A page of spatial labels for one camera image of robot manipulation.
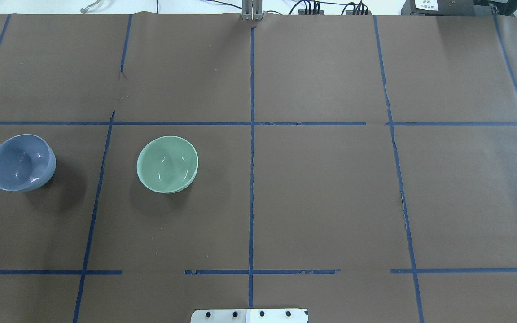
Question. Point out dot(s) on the blue ceramic bowl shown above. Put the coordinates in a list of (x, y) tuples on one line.
[(27, 163)]

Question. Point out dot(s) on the green ceramic bowl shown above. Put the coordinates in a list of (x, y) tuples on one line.
[(167, 164)]

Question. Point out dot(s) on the black power strip left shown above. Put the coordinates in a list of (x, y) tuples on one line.
[(311, 8)]

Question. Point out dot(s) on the black power strip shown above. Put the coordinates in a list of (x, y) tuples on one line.
[(356, 9), (311, 8)]

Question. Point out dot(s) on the black power strip right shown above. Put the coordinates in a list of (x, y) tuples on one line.
[(356, 9)]

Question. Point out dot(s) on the black box with label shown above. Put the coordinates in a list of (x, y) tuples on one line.
[(438, 8)]

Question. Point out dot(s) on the grey metal camera post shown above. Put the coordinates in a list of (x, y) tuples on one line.
[(252, 10)]

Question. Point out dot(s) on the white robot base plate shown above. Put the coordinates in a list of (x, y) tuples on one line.
[(264, 315)]

